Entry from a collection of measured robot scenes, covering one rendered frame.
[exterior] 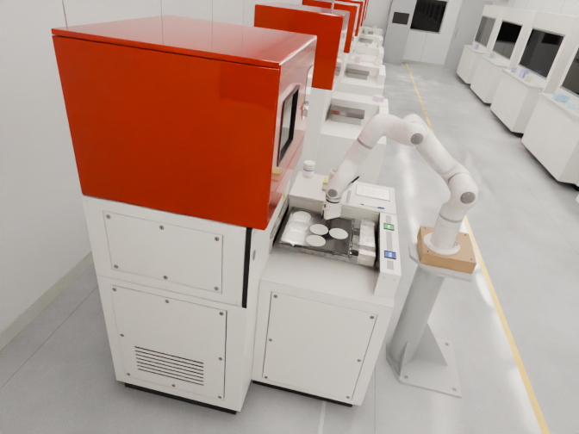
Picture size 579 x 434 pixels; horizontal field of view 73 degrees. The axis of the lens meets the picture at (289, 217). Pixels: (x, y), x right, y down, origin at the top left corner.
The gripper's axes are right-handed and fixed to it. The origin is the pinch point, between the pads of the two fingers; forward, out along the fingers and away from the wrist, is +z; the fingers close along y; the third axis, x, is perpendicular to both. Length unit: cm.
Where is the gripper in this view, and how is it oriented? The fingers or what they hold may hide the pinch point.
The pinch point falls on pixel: (328, 224)
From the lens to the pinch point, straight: 213.6
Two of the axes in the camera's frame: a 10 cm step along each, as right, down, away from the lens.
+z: -1.1, 8.5, 5.2
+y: 8.6, -1.9, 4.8
